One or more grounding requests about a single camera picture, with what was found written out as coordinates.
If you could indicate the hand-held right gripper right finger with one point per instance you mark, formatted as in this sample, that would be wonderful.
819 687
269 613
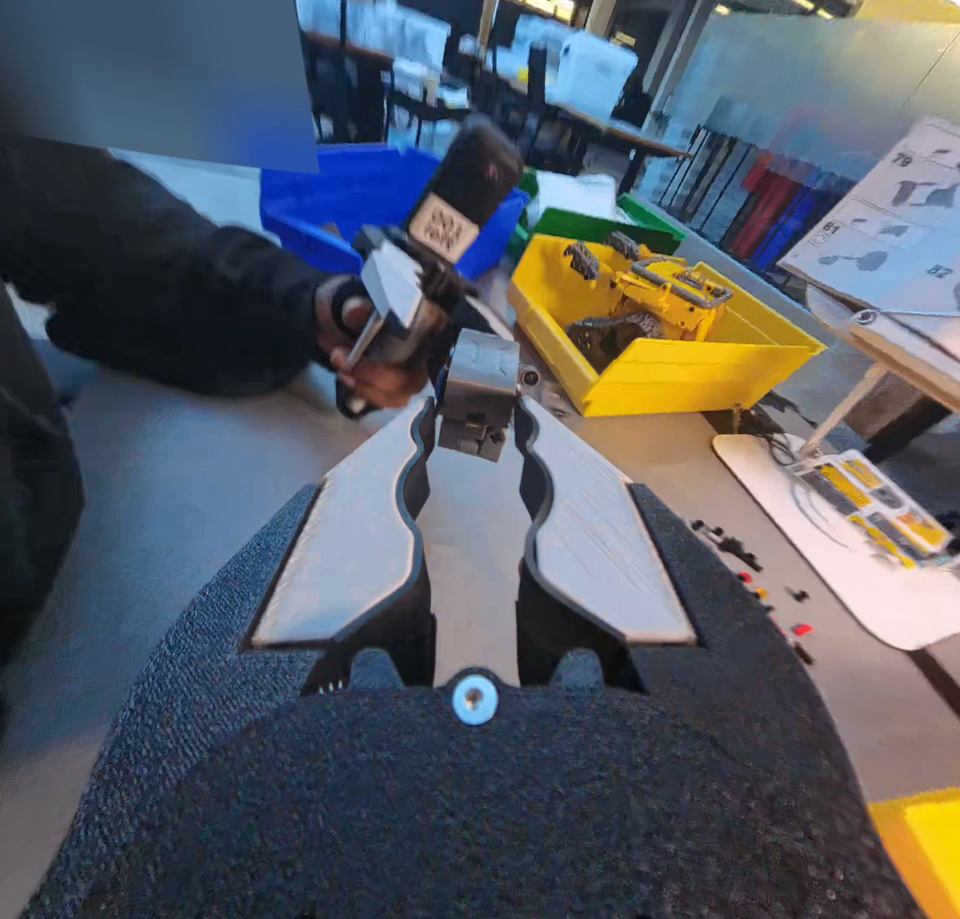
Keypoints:
607 551

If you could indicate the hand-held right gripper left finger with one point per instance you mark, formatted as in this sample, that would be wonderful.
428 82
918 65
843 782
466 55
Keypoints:
345 551

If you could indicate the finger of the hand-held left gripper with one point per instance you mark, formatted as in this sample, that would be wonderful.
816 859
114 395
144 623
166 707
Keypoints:
416 334
394 281

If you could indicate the grey toy joint assembly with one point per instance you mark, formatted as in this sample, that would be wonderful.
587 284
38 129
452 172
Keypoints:
480 379

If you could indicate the grey desk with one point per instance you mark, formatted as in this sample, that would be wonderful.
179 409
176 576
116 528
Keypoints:
187 484

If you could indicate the person's left hand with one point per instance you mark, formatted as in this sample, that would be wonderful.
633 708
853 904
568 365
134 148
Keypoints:
382 386

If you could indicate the white bubble wrap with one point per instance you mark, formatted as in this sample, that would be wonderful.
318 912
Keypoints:
577 195

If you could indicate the blue plastic bin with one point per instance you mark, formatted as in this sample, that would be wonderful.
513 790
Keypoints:
337 184

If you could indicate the pile of small toy parts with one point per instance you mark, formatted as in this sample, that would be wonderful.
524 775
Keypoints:
739 551

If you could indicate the green plastic bin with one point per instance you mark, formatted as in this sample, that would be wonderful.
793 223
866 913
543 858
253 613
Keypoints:
600 229

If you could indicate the white storage box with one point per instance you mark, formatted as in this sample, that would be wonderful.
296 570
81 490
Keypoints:
596 71

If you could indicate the yellow plastic bin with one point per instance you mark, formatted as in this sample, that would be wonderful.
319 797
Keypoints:
712 379
922 859

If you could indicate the yellow toy tracked robot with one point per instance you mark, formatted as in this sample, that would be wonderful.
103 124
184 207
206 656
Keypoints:
660 296

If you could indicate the white book stand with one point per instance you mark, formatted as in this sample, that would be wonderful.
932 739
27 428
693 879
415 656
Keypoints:
840 589

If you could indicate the sticker sheet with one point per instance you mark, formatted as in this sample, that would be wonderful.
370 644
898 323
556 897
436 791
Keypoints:
862 506

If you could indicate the parts bin rack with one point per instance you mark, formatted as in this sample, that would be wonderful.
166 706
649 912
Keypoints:
772 214

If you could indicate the instruction booklet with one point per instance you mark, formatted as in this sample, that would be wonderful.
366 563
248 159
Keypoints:
885 236

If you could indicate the thin wooden post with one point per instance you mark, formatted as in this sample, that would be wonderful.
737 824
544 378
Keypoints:
491 4

